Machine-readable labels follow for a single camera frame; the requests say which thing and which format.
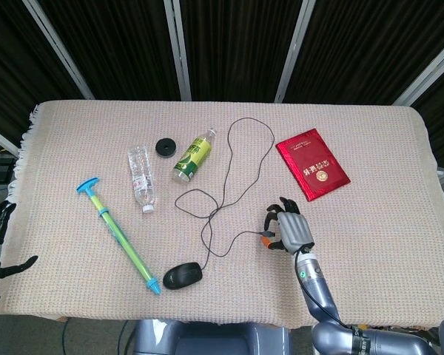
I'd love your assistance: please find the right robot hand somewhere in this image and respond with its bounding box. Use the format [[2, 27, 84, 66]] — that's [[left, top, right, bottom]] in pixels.
[[260, 197, 316, 256]]

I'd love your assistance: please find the thin black cable with plug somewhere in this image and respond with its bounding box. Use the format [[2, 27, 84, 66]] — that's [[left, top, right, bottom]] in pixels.
[[175, 117, 277, 270]]

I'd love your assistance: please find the black computer mouse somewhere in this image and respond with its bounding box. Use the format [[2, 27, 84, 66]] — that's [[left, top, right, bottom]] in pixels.
[[162, 261, 204, 291]]

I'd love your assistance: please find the beige woven tablecloth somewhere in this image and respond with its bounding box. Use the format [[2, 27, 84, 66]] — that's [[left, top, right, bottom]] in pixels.
[[7, 99, 438, 330]]

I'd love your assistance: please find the red foil booklet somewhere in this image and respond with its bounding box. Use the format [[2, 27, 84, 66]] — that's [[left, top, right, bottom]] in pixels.
[[275, 128, 352, 203]]

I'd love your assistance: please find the green label empty bottle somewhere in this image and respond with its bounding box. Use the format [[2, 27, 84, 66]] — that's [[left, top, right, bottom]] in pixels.
[[171, 127, 218, 185]]

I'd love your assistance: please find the blue green water pump toy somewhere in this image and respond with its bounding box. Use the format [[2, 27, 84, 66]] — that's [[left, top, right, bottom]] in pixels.
[[75, 177, 163, 297]]

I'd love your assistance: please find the grey robot torso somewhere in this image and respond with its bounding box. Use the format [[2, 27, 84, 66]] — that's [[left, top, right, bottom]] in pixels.
[[132, 318, 293, 355]]

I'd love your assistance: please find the black round disc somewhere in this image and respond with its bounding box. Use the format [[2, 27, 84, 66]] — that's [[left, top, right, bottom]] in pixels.
[[155, 138, 178, 159]]

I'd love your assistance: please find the clear plastic water bottle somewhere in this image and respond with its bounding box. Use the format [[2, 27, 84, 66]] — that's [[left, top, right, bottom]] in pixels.
[[128, 146, 157, 214]]

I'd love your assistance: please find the white screen frame post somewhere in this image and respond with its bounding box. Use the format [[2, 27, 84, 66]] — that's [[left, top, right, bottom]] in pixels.
[[21, 0, 95, 101], [393, 36, 444, 107], [273, 0, 316, 104], [164, 0, 192, 101], [0, 123, 19, 158]]

